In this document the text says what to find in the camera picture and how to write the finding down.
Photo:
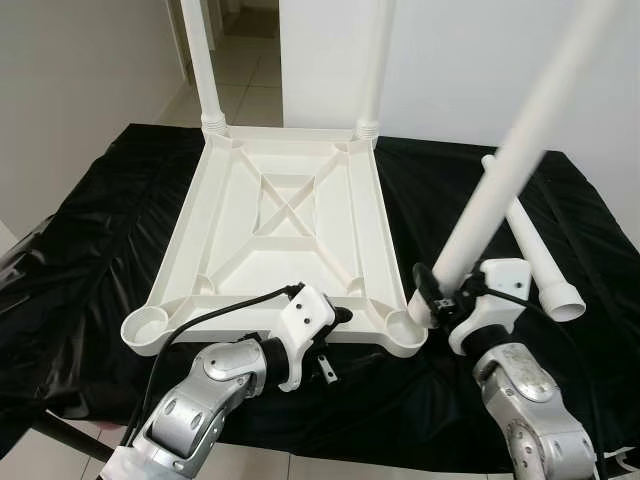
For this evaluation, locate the white plastic table top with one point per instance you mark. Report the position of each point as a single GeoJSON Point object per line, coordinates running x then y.
{"type": "Point", "coordinates": [240, 240]}

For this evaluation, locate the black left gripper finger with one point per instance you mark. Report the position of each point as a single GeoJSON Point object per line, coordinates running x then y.
{"type": "Point", "coordinates": [343, 315]}

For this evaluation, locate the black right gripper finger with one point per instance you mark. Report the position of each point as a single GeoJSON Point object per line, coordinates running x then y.
{"type": "Point", "coordinates": [426, 288]}

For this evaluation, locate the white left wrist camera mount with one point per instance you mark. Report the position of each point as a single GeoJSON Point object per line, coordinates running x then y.
{"type": "Point", "coordinates": [305, 320]}

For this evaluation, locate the black metal table leg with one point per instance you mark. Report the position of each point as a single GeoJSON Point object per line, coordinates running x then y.
{"type": "Point", "coordinates": [70, 440]}

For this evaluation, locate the black table cloth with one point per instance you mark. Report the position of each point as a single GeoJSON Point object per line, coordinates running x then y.
{"type": "Point", "coordinates": [100, 250]}

